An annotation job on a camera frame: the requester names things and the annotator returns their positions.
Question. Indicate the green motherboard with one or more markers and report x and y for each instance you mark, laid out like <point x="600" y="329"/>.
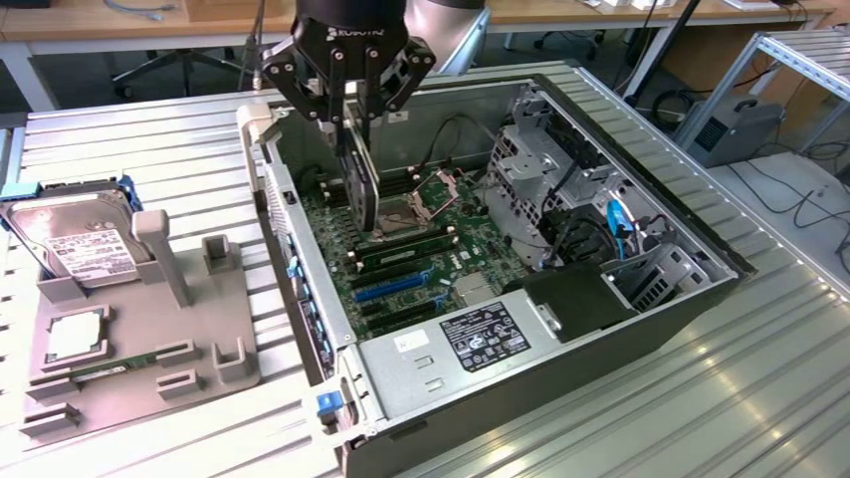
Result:
<point x="487" y="261"/>

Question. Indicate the green RAM stick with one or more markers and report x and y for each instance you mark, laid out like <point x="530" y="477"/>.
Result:
<point x="99" y="372"/>
<point x="404" y="257"/>

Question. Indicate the metal socket cover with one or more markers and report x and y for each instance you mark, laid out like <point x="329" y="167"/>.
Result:
<point x="423" y="204"/>

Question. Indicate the grey parts rack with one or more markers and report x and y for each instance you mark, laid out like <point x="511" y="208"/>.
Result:
<point x="132" y="328"/>

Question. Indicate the silver metal disk bay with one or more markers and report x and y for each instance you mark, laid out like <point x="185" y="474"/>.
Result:
<point x="527" y="167"/>

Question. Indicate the blue case latch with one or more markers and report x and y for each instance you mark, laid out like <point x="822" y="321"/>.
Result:
<point x="328" y="404"/>

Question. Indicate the silver power supply unit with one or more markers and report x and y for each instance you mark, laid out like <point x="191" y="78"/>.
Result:
<point x="411" y="378"/>

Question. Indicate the silver hard disk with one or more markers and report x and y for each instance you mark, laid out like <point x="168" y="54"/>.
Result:
<point x="80" y="234"/>

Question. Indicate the black office chair base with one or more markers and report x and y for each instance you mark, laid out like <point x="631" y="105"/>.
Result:
<point x="189" y="57"/>
<point x="592" y="37"/>

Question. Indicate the silver CPU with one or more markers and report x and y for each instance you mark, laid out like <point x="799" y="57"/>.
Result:
<point x="76" y="337"/>

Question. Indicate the perforated metal disk bay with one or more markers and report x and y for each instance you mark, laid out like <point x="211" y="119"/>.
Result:
<point x="654" y="289"/>

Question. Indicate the brown cardboard box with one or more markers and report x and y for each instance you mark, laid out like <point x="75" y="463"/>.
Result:
<point x="199" y="10"/>

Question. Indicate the wooden top desk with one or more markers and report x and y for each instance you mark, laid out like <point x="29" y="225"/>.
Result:
<point x="564" y="15"/>

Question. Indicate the black open PC case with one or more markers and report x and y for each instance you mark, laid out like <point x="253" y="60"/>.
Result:
<point x="544" y="393"/>

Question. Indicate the CPU socket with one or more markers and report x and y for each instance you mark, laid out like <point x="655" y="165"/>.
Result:
<point x="404" y="219"/>

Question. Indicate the aluminium profile frame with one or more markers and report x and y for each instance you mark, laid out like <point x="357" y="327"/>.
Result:
<point x="803" y="62"/>

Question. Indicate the long black expansion slot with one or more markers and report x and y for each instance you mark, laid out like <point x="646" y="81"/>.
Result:
<point x="404" y="318"/>

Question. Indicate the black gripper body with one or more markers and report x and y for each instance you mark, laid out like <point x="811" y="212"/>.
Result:
<point x="348" y="20"/>

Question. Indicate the black plastic duct box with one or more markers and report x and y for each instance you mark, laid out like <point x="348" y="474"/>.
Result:
<point x="571" y="304"/>

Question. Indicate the graphics card with fan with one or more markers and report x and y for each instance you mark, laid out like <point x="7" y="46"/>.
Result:
<point x="361" y="174"/>

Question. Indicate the blue expansion slot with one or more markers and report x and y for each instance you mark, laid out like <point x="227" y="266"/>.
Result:
<point x="388" y="290"/>

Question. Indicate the silver chipset heatsink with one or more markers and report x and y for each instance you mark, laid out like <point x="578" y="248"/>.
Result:
<point x="474" y="290"/>

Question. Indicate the black slanted pole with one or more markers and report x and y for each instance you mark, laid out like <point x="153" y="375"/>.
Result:
<point x="663" y="47"/>

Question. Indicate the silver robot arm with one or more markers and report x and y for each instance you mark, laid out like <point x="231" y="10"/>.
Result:
<point x="431" y="20"/>

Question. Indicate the white boxes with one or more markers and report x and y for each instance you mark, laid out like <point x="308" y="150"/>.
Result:
<point x="640" y="4"/>

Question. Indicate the blue disk carrier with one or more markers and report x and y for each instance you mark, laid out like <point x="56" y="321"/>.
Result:
<point x="16" y="191"/>

